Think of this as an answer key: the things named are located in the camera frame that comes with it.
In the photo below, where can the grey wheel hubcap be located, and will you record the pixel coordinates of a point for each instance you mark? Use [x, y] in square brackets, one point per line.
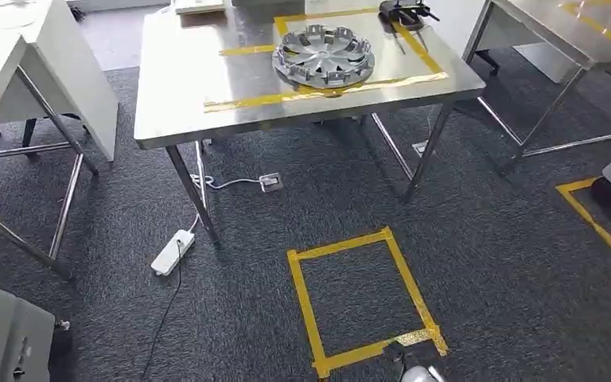
[324, 55]

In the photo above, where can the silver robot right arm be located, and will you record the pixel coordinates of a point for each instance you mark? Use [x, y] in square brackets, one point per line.
[419, 375]

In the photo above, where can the metal floor socket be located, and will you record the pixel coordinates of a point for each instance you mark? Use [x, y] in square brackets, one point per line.
[420, 147]
[271, 183]

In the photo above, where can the yellow floor tape square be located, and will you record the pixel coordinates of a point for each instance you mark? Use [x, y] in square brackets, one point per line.
[600, 230]
[306, 311]

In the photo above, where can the white power strip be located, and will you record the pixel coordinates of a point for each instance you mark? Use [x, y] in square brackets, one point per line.
[172, 253]

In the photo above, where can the black clamp device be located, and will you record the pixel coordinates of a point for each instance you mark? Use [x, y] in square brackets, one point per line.
[403, 13]

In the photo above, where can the pale flat box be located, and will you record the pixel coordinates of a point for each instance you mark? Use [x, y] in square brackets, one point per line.
[200, 6]

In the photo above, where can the black chair base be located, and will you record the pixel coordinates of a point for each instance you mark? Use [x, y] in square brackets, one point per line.
[29, 137]
[487, 58]

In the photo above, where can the white table with steel legs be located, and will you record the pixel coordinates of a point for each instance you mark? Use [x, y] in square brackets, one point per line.
[63, 63]

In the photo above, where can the pale grey boxy housing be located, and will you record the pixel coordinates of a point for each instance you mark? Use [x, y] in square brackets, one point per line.
[5, 337]

